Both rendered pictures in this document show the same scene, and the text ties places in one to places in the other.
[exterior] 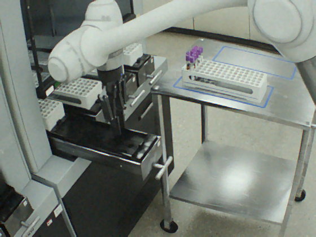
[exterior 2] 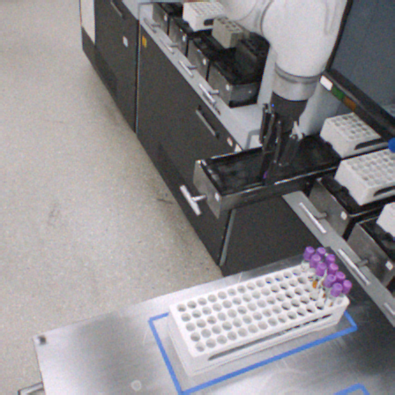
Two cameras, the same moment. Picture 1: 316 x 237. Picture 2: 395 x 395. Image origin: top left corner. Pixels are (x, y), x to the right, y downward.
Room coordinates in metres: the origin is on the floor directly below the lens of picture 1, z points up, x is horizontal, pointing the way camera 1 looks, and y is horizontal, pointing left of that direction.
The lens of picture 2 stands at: (1.40, -0.74, 1.57)
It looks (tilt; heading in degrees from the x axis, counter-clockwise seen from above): 44 degrees down; 119
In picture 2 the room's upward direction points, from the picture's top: 9 degrees clockwise
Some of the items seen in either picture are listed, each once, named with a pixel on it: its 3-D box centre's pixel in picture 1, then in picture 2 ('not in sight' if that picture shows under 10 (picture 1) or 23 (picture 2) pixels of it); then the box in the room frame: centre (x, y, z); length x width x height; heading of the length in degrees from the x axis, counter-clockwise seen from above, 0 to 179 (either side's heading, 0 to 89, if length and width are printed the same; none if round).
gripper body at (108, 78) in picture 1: (110, 78); (286, 110); (1.10, 0.12, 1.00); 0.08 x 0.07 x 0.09; 152
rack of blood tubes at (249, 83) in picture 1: (225, 79); (257, 314); (1.28, -0.24, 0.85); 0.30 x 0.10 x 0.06; 59
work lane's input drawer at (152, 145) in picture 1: (66, 132); (316, 159); (1.15, 0.31, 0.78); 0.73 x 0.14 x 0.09; 61
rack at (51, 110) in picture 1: (27, 110); (376, 129); (1.23, 0.47, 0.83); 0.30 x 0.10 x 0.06; 61
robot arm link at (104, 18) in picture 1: (101, 26); (305, 23); (1.08, 0.13, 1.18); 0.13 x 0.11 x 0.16; 153
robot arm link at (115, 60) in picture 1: (108, 56); (294, 78); (1.10, 0.12, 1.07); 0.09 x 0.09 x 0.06
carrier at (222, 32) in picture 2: not in sight; (224, 33); (0.67, 0.59, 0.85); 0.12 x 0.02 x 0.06; 152
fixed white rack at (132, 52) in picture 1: (105, 52); not in sight; (1.60, 0.19, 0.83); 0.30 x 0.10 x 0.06; 61
